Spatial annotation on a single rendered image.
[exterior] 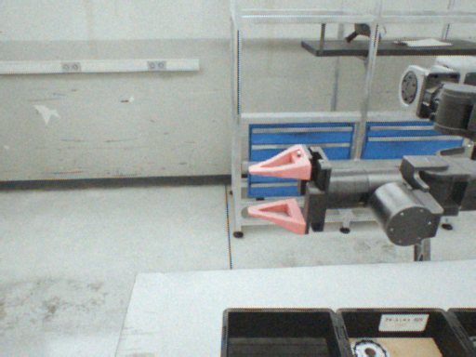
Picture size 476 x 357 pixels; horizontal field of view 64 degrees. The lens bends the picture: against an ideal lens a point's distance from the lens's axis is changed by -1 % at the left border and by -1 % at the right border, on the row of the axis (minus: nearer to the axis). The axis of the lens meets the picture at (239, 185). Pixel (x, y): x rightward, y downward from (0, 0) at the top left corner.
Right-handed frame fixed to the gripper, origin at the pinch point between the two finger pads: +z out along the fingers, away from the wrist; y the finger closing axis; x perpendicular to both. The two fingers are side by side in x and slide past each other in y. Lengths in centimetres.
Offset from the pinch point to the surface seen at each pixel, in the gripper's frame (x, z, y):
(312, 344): 24, -20, 62
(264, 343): 26, -7, 63
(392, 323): 25, -42, 57
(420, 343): 22, -50, 62
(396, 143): 193, -122, 74
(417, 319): 24, -48, 55
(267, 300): 54, -12, 76
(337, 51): 195, -72, 13
